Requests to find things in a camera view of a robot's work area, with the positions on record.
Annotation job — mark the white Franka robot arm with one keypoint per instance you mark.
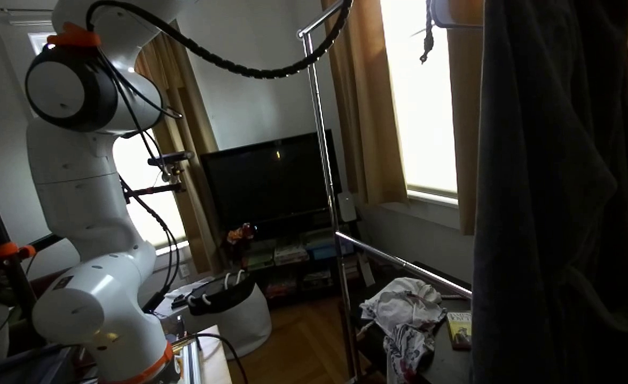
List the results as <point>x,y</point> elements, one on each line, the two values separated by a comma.
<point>80,185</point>

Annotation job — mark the chrome metal clothes rack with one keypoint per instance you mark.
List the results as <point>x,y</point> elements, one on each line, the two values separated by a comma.
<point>324,177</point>

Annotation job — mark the black flat television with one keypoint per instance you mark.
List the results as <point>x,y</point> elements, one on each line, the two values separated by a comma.
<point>272,185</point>

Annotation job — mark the small red flower ornament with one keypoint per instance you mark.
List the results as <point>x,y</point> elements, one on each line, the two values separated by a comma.
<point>240,235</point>

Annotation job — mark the dark television shelf unit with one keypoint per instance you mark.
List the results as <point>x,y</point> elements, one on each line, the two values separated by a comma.
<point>292,279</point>

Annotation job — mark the yellow curtain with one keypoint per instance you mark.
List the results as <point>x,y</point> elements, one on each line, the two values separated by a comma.
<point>369,107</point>
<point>195,206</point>
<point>465,142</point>

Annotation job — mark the bright window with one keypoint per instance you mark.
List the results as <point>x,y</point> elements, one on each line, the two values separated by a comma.
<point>145,206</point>
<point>420,107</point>

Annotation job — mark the white crumpled clothes pile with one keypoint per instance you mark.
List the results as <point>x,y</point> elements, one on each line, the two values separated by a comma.
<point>401,302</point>

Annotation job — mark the white laundry hamper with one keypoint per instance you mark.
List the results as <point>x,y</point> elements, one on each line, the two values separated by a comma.
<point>240,317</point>

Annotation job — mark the small yellow book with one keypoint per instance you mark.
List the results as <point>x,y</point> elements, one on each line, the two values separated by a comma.
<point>459,330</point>

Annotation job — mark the dark hanging garment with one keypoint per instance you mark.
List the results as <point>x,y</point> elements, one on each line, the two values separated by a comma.
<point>555,199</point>

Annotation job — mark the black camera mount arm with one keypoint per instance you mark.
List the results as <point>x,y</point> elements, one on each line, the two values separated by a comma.
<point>167,160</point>

